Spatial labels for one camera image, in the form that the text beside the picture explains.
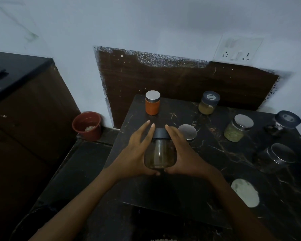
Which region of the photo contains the person's left hand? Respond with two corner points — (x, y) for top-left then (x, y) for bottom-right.
(103, 120), (161, 183)

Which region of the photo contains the yellow spice jar grey lid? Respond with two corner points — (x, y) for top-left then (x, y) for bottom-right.
(198, 91), (221, 115)

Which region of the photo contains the person's left forearm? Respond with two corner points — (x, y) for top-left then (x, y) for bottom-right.
(29, 169), (121, 241)

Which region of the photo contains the red plastic pot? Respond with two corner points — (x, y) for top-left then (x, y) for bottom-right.
(72, 111), (102, 142)

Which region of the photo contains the dark wooden counter unit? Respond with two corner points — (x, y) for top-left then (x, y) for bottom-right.
(0, 50), (81, 241)

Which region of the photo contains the dark spice jar grey lid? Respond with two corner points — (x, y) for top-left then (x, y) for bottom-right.
(263, 110), (301, 137)

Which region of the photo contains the person's right hand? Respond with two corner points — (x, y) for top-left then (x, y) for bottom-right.
(164, 125), (223, 182)

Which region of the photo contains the green spice jar silver lid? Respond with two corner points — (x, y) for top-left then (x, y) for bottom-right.
(223, 114), (255, 143)

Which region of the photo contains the person's right forearm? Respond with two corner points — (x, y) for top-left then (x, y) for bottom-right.
(208, 170), (276, 241)

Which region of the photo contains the orange spice jar silver lid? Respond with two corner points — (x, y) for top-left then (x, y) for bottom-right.
(145, 90), (161, 116)

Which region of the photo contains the coriander jar grey lid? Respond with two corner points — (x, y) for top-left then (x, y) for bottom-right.
(144, 128), (178, 170)

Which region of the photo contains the white wall socket plate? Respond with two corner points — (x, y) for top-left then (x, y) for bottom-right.
(213, 33), (264, 66)

